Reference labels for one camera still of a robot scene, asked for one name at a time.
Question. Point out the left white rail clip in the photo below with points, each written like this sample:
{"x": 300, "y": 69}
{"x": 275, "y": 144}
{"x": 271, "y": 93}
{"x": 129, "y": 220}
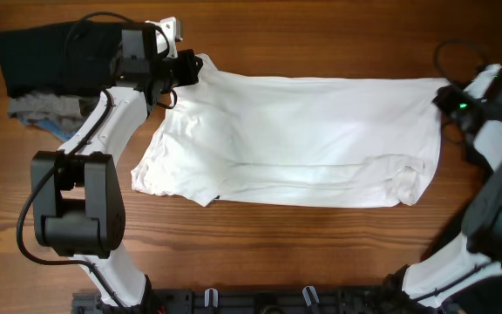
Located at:
{"x": 211, "y": 298}

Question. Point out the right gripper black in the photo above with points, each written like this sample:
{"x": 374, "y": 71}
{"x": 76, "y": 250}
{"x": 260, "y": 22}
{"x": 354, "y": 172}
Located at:
{"x": 444, "y": 96}

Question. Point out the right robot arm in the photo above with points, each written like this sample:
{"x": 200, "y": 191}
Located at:
{"x": 474, "y": 255}

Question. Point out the folded black garment on stack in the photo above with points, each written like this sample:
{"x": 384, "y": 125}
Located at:
{"x": 60, "y": 58}

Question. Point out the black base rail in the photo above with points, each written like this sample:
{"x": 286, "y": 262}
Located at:
{"x": 262, "y": 301}

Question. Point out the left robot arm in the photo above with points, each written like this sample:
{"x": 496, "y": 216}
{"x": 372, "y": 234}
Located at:
{"x": 75, "y": 214}

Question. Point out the right white rail clip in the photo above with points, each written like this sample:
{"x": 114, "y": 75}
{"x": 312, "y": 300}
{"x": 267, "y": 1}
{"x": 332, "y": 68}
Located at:
{"x": 310, "y": 296}

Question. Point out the folded blue denim shorts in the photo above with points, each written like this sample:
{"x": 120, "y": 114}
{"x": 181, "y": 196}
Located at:
{"x": 50, "y": 127}

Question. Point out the white rail clip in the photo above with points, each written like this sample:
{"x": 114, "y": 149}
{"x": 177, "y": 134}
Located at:
{"x": 310, "y": 296}
{"x": 211, "y": 298}

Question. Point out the folded grey garment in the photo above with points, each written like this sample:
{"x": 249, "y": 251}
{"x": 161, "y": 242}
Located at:
{"x": 68, "y": 113}

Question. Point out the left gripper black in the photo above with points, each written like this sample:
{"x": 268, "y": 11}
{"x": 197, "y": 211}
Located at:
{"x": 191, "y": 64}

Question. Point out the black garment at right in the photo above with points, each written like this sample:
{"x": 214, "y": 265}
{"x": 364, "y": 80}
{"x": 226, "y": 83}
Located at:
{"x": 484, "y": 297}

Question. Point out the white t-shirt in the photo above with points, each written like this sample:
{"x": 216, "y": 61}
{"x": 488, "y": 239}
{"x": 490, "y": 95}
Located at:
{"x": 312, "y": 142}

